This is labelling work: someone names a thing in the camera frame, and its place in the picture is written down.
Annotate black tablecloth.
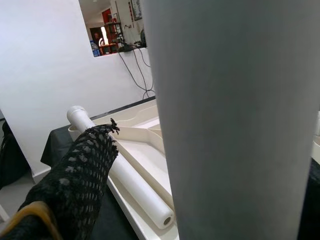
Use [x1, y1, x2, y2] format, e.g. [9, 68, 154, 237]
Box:
[39, 122, 320, 240]

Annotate framed wall picture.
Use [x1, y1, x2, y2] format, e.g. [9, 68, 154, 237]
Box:
[130, 0, 143, 21]

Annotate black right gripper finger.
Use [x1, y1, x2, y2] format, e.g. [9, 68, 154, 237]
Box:
[0, 118, 121, 240]

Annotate white plastic table top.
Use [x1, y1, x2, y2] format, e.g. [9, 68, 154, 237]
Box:
[67, 101, 320, 240]

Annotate tan rubber band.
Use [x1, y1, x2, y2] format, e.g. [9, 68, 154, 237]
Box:
[0, 201, 63, 240]

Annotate black shelf unit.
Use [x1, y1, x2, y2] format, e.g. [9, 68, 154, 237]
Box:
[103, 21, 122, 47]

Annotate black hanging wall cable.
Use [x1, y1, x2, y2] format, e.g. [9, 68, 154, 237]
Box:
[117, 47, 157, 101]

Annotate clear water bottle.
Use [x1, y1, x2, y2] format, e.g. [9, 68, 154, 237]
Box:
[90, 41, 101, 58]

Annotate white plastic table leg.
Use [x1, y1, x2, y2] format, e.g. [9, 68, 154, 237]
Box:
[66, 105, 175, 230]
[142, 0, 320, 240]

